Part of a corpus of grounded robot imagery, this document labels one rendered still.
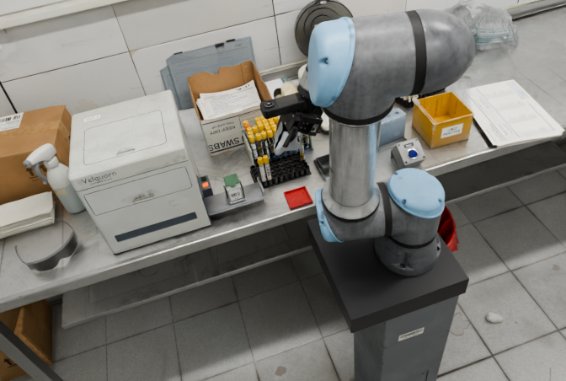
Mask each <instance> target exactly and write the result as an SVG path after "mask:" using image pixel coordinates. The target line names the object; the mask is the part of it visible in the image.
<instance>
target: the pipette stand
mask: <svg viewBox="0 0 566 381"><path fill-rule="evenodd" d="M405 123H406V114H405V113H404V112H403V111H402V110H400V109H399V108H397V109H395V110H392V111H391V112H390V114H389V117H388V116H387V117H386V118H384V119H383V120H382V127H381V134H380V141H379V148H378V151H379V152H381V151H384V150H386V149H389V148H392V147H394V146H395V145H396V144H397V143H400V142H405V141H407V139H406V138H405V137H404V133H405Z"/></svg>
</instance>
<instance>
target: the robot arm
mask: <svg viewBox="0 0 566 381"><path fill-rule="evenodd" d="M474 55H475V41H474V37H473V34H472V32H471V30H470V29H469V28H468V27H467V25H466V24H465V23H464V22H463V21H461V20H460V19H459V18H458V17H456V16H454V15H452V14H450V13H446V12H443V11H440V10H434V9H415V10H411V11H404V12H396V13H383V14H376V15H368V16H361V17H354V18H348V17H342V18H339V19H336V20H331V21H326V22H322V23H320V24H318V25H317V26H316V27H315V28H314V29H313V31H312V34H311V38H310V42H309V49H308V63H307V66H306V68H305V70H304V73H303V74H302V77H301V79H300V81H299V84H298V87H297V91H298V92H297V93H294V94H288V95H286V96H282V97H279V98H275V99H270V100H266V101H264V102H260V111H261V113H262V115H263V117H264V118H265V119H266V120H267V119H270V118H273V117H277V116H279V115H280V119H279V120H278V124H277V128H276V132H275V133H276V134H275V146H274V150H275V155H276V156H279V155H281V154H282V153H283V152H284V151H290V150H297V149H299V148H300V146H301V144H300V143H299V142H298V141H297V137H298V134H297V132H300V133H304V134H307V135H308V136H314V137H315V136H316V135H317V133H318V130H319V128H320V126H321V125H322V123H323V118H322V117H321V116H322V114H323V113H324V114H325V115H326V116H327V117H328V127H329V179H328V180H327V181H326V182H325V184H324V186H323V188H321V189H318V190H316V191H315V202H316V208H317V214H318V221H319V226H320V229H321V233H322V236H323V238H324V239H325V240H326V241H328V242H340V243H341V242H344V241H347V240H355V239H370V238H375V252H376V256H377V258H378V260H379V261H380V262H381V263H382V264H383V265H384V266H385V267H386V268H387V269H388V270H390V271H392V272H394V273H397V274H399V275H403V276H418V275H422V274H424V273H426V272H428V271H430V270H431V269H432V268H433V267H434V266H435V264H436V263H437V261H438V259H439V256H440V252H441V242H440V240H439V237H438V233H437V230H438V227H439V223H440V220H441V214H442V213H443V211H444V207H445V203H444V201H445V192H444V189H443V187H442V185H441V183H440V181H439V180H438V179H437V178H436V177H434V176H433V175H430V174H428V173H427V172H425V171H423V170H421V169H413V168H406V169H400V170H398V171H396V172H395V173H394V174H392V175H391V177H390V178H389V180H388V181H386V182H378V183H376V182H375V173H376V161H377V154H378V148H379V141H380V134H381V127H382V120H383V119H384V118H386V117H387V116H388V115H389V114H390V112H391V111H392V108H393V106H394V103H395V98H397V97H404V96H411V95H418V94H428V93H432V92H435V91H438V90H441V89H443V88H446V87H448V86H450V85H452V84H454V83H455V82H456V81H458V80H459V79H460V78H462V76H463V75H464V74H465V73H466V72H467V71H468V69H469V68H470V66H471V65H472V63H473V59H474ZM317 118H319V119H317ZM315 124H319V126H318V129H317V130H316V132H314V129H315V127H314V125H315Z"/></svg>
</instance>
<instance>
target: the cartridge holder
mask: <svg viewBox="0 0 566 381"><path fill-rule="evenodd" d="M314 163H315V165H316V166H317V168H318V170H319V172H320V174H321V175H322V177H323V178H324V180H325V181H326V180H328V179H329V154H326V155H323V156H321V157H318V158H316V159H314Z"/></svg>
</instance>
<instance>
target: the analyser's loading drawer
mask: <svg viewBox="0 0 566 381"><path fill-rule="evenodd" d="M257 181H258V182H256V183H253V184H251V185H245V186H243V185H242V183H241V180H240V181H239V182H240V185H241V188H242V192H243V199H241V200H238V201H233V202H230V200H229V197H228V194H227V190H226V187H225V186H223V187H224V190H225V192H222V193H220V194H216V195H214V196H208V197H206V198H204V199H203V200H204V203H205V205H206V210H207V211H208V214H209V216H210V215H213V214H216V213H219V212H224V211H226V210H230V209H233V208H235V207H240V206H243V205H246V204H249V203H252V202H255V201H260V200H263V199H264V201H266V197H265V193H264V188H263V186H262V184H261V182H260V179H259V177H257Z"/></svg>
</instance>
